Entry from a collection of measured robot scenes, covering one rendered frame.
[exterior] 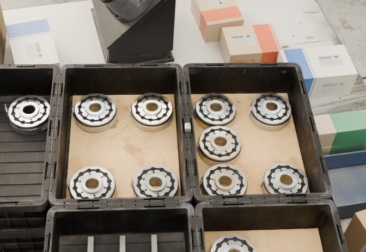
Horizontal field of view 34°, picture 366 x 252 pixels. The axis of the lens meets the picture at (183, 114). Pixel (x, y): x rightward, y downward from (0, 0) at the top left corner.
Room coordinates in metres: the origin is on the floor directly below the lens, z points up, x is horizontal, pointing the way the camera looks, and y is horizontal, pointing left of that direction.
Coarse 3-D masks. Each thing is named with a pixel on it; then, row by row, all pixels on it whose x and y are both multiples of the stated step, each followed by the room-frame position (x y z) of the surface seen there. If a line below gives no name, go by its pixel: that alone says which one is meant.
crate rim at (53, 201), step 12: (60, 72) 0.98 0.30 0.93; (180, 72) 1.01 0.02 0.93; (60, 84) 0.94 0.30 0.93; (180, 84) 0.99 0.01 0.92; (60, 96) 0.91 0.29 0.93; (180, 96) 0.94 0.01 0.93; (60, 108) 0.87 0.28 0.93; (180, 108) 0.90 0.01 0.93; (60, 120) 0.83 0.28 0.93; (180, 120) 0.86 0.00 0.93; (60, 132) 0.80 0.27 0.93; (192, 192) 0.67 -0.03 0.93; (60, 204) 0.62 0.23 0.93; (72, 204) 0.62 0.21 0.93; (84, 204) 0.62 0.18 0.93; (96, 204) 0.63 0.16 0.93
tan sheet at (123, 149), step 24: (120, 96) 1.01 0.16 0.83; (168, 96) 1.02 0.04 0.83; (72, 120) 0.91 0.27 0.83; (120, 120) 0.93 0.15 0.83; (72, 144) 0.84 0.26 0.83; (96, 144) 0.85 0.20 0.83; (120, 144) 0.85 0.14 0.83; (144, 144) 0.86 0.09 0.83; (168, 144) 0.87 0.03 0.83; (72, 168) 0.77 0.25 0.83; (120, 168) 0.78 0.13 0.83; (120, 192) 0.72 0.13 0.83
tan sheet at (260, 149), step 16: (192, 96) 1.03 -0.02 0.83; (240, 96) 1.04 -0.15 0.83; (240, 112) 0.99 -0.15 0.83; (240, 128) 0.93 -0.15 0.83; (256, 128) 0.94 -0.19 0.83; (288, 128) 0.95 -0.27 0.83; (256, 144) 0.89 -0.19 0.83; (272, 144) 0.89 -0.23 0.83; (288, 144) 0.90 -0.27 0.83; (240, 160) 0.84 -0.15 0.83; (256, 160) 0.84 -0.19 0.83; (272, 160) 0.85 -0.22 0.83; (288, 160) 0.85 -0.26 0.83; (256, 176) 0.80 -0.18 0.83; (256, 192) 0.75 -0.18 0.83
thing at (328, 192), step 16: (192, 64) 1.05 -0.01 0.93; (208, 64) 1.05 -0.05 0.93; (224, 64) 1.06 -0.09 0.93; (240, 64) 1.06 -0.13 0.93; (256, 64) 1.07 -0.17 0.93; (272, 64) 1.07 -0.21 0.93; (288, 64) 1.08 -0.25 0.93; (304, 96) 0.97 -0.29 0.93; (192, 112) 0.89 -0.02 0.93; (192, 128) 0.84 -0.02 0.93; (192, 144) 0.80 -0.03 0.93; (320, 144) 0.83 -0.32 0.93; (192, 160) 0.76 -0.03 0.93; (320, 160) 0.80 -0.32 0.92; (192, 176) 0.71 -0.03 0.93
